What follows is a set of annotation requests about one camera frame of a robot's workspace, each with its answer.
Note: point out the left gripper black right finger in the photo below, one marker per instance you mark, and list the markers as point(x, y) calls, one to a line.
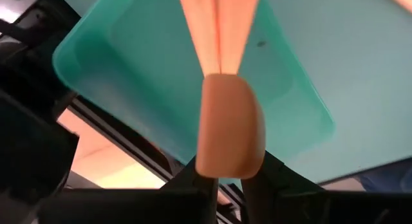
point(267, 185)

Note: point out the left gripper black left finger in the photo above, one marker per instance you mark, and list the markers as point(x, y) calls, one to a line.
point(206, 185)

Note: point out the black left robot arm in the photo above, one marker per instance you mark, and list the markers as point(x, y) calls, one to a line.
point(32, 153)

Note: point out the green plastic bin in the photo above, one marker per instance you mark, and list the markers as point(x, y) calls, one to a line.
point(128, 72)

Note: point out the silver mounting plate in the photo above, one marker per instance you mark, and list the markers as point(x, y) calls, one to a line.
point(13, 10)

